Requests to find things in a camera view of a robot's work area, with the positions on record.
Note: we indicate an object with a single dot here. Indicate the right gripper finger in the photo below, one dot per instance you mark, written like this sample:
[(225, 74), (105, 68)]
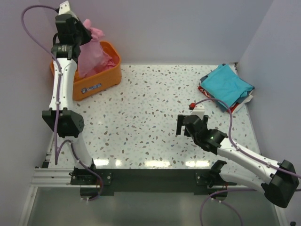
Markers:
[(180, 124), (186, 132)]

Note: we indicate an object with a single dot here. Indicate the red printed folded t shirt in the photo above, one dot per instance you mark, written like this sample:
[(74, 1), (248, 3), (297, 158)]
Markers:
[(220, 105)]

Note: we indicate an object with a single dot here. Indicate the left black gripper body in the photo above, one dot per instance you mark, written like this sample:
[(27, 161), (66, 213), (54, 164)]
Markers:
[(82, 36)]

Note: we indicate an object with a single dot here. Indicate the pink t shirt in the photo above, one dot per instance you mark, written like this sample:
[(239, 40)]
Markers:
[(93, 59)]

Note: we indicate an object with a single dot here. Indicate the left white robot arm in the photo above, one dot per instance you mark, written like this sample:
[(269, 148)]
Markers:
[(60, 116)]

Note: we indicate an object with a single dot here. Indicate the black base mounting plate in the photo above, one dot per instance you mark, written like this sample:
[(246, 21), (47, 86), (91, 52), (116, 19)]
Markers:
[(111, 181)]

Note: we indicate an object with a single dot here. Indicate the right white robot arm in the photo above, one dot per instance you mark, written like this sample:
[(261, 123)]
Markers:
[(276, 180)]

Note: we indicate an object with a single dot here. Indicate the turquoise folded t shirt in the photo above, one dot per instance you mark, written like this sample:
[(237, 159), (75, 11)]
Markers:
[(222, 83)]

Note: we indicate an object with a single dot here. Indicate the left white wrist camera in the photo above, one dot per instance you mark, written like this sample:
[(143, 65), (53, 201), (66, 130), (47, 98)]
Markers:
[(65, 8)]

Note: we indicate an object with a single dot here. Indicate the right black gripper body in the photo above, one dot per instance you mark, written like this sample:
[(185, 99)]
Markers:
[(204, 120)]

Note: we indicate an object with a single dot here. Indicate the white folded t shirt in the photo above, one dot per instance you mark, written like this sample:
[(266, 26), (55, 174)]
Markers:
[(238, 106)]

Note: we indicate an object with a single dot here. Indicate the orange plastic basket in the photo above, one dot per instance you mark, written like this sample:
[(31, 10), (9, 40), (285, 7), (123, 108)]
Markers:
[(103, 75)]

